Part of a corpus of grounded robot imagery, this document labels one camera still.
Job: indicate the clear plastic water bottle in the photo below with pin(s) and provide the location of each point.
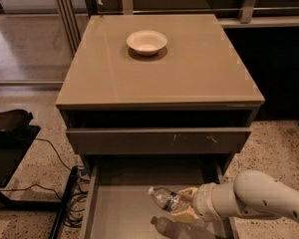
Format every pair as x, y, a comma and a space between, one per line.
168, 200

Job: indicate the black power strip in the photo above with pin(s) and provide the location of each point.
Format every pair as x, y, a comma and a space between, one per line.
78, 174

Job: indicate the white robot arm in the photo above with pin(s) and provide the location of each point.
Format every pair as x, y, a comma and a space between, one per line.
252, 194

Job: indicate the top drawer front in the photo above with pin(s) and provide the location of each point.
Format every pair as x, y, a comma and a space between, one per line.
204, 140

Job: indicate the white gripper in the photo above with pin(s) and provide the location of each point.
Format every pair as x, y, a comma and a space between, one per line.
202, 199

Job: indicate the black side stand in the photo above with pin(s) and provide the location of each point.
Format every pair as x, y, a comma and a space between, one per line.
16, 137

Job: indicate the white paper bowl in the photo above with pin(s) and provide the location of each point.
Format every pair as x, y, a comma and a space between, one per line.
146, 42

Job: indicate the brown drawer cabinet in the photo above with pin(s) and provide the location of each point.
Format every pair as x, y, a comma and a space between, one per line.
197, 80

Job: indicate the metal rail frame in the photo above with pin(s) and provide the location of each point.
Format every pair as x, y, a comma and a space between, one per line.
231, 13

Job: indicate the open middle drawer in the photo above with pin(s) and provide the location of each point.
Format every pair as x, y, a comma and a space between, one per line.
118, 205

